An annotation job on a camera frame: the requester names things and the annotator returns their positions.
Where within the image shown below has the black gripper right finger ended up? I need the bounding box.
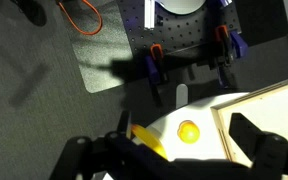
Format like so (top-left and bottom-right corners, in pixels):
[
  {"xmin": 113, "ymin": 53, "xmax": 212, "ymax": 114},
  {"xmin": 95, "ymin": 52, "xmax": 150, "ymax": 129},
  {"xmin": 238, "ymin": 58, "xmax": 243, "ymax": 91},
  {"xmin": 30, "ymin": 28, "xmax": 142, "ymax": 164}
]
[{"xmin": 229, "ymin": 112, "xmax": 268, "ymax": 158}]

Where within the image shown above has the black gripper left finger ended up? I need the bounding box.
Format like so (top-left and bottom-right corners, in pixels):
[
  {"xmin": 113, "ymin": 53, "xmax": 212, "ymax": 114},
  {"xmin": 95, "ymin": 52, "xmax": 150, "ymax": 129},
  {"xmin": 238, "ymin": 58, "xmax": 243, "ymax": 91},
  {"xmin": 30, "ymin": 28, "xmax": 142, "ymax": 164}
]
[{"xmin": 117, "ymin": 110, "xmax": 133, "ymax": 140}]

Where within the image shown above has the yellow banana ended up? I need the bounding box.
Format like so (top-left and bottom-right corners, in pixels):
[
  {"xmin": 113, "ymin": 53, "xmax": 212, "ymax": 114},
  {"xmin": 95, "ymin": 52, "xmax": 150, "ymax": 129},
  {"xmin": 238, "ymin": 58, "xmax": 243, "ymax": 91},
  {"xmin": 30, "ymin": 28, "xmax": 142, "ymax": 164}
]
[{"xmin": 130, "ymin": 123, "xmax": 169, "ymax": 161}]

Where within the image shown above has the wooden crate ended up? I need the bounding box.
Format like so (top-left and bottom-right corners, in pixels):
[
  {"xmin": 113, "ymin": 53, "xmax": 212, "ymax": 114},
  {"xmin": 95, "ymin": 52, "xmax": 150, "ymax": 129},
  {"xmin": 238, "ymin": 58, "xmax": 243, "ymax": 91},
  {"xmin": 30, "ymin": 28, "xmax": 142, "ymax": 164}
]
[{"xmin": 210, "ymin": 75, "xmax": 288, "ymax": 169}]

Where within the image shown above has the yellow-orange round fruit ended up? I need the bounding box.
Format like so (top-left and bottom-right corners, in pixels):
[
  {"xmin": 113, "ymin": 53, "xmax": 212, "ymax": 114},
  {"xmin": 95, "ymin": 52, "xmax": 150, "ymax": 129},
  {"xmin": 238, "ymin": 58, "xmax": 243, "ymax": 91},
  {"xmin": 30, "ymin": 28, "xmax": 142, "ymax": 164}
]
[{"xmin": 176, "ymin": 119, "xmax": 201, "ymax": 145}]

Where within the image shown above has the purple clamp with orange trigger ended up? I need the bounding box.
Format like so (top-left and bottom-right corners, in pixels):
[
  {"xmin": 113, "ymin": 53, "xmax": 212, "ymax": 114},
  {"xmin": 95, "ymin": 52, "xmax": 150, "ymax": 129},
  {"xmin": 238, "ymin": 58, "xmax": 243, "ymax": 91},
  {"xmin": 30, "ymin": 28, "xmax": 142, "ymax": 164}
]
[
  {"xmin": 144, "ymin": 43, "xmax": 168, "ymax": 108},
  {"xmin": 213, "ymin": 24, "xmax": 250, "ymax": 89}
]

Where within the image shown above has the black perforated board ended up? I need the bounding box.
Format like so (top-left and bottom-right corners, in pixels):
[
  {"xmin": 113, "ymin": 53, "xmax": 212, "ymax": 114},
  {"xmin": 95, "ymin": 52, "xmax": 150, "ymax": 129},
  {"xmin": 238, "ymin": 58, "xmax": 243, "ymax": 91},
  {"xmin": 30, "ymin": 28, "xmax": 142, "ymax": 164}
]
[{"xmin": 116, "ymin": 0, "xmax": 245, "ymax": 58}]

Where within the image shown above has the white aluminium profile bar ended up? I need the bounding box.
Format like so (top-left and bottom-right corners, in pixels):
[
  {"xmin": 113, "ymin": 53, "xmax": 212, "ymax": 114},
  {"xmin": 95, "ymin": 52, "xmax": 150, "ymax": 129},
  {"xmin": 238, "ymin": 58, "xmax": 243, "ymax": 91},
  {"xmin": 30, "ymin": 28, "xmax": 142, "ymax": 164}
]
[{"xmin": 143, "ymin": 0, "xmax": 156, "ymax": 31}]

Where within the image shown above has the black rounded object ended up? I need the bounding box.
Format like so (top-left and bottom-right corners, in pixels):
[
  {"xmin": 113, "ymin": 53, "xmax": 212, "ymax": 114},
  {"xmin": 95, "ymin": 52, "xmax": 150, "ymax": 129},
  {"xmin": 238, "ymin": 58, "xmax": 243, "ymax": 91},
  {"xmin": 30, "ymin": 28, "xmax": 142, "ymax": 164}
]
[{"xmin": 10, "ymin": 0, "xmax": 48, "ymax": 28}]

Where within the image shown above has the orange cable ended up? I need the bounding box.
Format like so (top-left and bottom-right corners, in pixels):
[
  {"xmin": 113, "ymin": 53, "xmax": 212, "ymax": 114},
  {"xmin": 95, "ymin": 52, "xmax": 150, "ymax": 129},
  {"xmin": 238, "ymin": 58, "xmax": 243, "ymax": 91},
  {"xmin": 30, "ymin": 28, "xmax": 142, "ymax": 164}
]
[{"xmin": 57, "ymin": 0, "xmax": 104, "ymax": 36}]

